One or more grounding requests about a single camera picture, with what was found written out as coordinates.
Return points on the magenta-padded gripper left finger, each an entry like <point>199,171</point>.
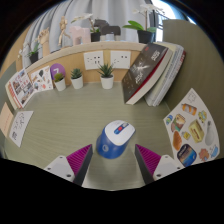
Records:
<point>58,166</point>

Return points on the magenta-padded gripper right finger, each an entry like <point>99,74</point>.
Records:
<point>166,166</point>

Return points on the blue and white computer mouse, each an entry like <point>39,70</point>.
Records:
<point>115,138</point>

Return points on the food picture sticker sheet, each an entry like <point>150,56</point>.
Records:
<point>193,130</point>

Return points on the peach card with red text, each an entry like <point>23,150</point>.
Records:
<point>6,118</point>

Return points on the small succulent in white pot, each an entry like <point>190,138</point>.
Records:
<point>77,82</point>
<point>60,85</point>
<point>107,82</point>

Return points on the white books stack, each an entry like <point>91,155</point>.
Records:
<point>168,80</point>

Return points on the red-spined photo cover book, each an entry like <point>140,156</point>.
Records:
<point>20,88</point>

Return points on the white cartoon sticker sheet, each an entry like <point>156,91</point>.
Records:
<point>41,79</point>

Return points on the round purple number sign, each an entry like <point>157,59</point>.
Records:
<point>57,69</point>

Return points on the black cover book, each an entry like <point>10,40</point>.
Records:
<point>143,71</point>

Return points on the green felt partition panel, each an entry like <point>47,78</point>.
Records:
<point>5,80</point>
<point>203,60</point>

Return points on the light wooden desk shelf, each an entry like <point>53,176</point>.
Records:
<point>73,56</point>

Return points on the wooden hand model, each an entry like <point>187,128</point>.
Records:
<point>44,40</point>

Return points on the wooden artist mannequin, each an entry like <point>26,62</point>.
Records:
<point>63,28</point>

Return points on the dark grey horse figure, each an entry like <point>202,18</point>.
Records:
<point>111,30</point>

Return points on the dark framed window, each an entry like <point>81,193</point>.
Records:
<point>168,10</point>

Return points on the grey white curtain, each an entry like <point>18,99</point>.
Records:
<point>116,11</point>

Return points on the white wall socket plate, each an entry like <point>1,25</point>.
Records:
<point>93,60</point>
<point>120,59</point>

